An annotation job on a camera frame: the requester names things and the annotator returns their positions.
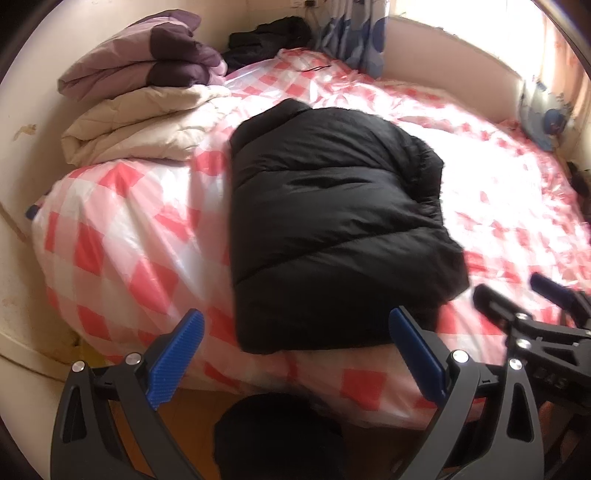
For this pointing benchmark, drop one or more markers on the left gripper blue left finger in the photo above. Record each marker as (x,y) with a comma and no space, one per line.
(168,357)

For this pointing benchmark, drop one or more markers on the black clothes pile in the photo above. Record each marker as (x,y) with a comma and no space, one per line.
(247,48)

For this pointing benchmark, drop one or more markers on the blue patterned curtain left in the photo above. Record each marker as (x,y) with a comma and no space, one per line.
(354,32)

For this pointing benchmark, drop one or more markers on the red white checkered bed cover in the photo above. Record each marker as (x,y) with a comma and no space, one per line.
(127,246)

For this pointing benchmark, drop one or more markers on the person dark trouser knee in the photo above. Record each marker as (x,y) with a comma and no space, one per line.
(278,436)

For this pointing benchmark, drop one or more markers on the black puffer jacket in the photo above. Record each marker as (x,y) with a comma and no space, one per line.
(335,219)

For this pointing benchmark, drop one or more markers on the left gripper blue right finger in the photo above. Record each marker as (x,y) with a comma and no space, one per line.
(424,354)

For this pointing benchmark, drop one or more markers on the beige headboard panel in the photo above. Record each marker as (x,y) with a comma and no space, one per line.
(428,56)

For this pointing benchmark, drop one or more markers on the cream folded quilt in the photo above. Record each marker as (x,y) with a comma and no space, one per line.
(153,123)

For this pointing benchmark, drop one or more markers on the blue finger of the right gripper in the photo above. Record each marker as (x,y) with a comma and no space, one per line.
(502,312)
(572,302)

